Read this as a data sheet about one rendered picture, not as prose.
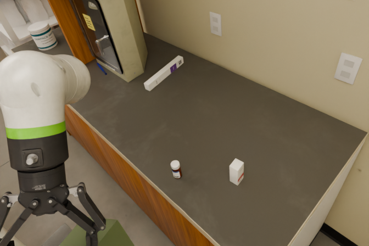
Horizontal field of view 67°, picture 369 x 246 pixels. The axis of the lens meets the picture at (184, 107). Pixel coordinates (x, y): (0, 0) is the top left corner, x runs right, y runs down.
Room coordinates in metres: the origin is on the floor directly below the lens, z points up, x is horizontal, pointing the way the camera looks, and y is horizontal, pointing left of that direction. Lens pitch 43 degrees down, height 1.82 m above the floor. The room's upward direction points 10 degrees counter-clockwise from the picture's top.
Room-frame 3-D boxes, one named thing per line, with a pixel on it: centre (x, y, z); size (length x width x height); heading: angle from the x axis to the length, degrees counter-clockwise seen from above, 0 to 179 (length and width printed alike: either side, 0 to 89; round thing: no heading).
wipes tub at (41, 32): (1.78, 0.85, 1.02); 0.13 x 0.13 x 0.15
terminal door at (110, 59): (1.33, 0.38, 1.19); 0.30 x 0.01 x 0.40; 37
